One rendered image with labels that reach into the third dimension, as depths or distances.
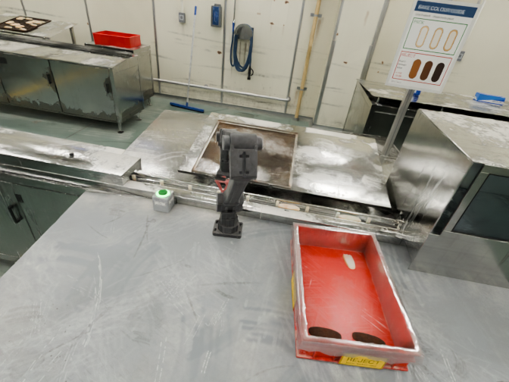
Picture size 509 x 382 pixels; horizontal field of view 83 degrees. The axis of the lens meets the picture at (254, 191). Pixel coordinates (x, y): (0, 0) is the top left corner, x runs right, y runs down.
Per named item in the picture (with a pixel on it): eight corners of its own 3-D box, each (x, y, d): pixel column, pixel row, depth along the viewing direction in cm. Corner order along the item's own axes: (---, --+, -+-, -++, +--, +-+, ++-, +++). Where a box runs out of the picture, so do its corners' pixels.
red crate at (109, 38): (93, 43, 388) (92, 32, 381) (107, 40, 418) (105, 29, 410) (130, 48, 387) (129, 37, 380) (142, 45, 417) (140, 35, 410)
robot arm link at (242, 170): (226, 175, 74) (264, 175, 76) (225, 129, 78) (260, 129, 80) (216, 214, 116) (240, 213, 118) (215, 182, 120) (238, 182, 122)
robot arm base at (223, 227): (211, 235, 117) (241, 239, 117) (212, 220, 112) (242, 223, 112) (215, 221, 124) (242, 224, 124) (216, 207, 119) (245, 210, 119)
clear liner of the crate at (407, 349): (291, 361, 79) (299, 342, 73) (287, 238, 119) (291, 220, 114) (413, 376, 79) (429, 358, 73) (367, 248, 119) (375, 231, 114)
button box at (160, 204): (152, 216, 127) (150, 196, 121) (160, 206, 134) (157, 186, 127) (170, 220, 127) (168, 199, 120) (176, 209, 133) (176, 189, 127)
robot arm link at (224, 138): (223, 154, 79) (262, 154, 81) (224, 133, 78) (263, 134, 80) (213, 142, 120) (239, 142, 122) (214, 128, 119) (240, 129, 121)
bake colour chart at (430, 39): (385, 85, 175) (416, -4, 150) (384, 84, 175) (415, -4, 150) (441, 94, 171) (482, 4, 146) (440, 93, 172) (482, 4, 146)
